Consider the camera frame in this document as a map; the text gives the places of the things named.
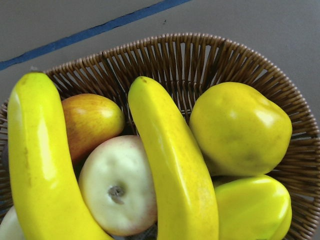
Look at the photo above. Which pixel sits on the yellow banana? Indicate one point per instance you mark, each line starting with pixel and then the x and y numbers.
pixel 44 188
pixel 186 201

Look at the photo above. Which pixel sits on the brown wicker basket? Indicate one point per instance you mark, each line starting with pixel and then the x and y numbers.
pixel 187 65

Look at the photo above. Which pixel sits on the orange yellow mango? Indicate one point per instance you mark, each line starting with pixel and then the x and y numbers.
pixel 91 119

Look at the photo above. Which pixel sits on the yellow lemon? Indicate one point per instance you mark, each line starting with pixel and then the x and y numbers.
pixel 240 131

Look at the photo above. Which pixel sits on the yellow star fruit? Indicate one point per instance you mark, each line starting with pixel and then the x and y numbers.
pixel 252 208

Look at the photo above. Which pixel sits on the pale pink apple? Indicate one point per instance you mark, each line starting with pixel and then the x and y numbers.
pixel 10 228

